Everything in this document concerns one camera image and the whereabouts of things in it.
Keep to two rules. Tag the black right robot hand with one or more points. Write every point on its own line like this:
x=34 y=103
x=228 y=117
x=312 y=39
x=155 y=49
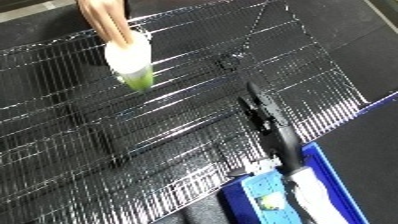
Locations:
x=278 y=133

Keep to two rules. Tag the person's hand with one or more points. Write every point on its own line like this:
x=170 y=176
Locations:
x=106 y=16

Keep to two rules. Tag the pale right robot forearm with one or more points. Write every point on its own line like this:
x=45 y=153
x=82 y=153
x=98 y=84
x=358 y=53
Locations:
x=317 y=200

